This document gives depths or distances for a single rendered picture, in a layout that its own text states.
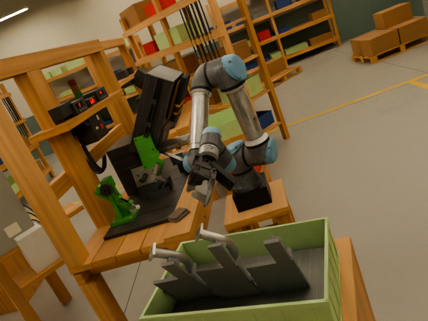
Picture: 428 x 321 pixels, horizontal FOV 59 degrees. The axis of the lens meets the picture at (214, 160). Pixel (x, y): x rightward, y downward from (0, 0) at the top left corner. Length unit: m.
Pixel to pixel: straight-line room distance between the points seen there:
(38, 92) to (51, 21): 9.73
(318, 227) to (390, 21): 7.15
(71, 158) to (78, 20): 9.56
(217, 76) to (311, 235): 0.74
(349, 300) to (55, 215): 1.38
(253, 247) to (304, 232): 0.21
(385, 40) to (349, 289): 6.78
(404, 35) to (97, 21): 7.66
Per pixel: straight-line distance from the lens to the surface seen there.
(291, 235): 1.49
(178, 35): 5.35
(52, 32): 11.98
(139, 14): 6.07
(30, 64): 2.33
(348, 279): 1.43
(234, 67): 1.59
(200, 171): 1.29
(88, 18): 11.62
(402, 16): 8.50
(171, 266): 1.22
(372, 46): 7.77
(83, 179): 2.33
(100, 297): 2.22
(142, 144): 2.41
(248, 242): 1.54
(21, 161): 1.96
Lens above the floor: 1.72
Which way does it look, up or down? 18 degrees down
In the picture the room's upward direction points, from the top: 22 degrees counter-clockwise
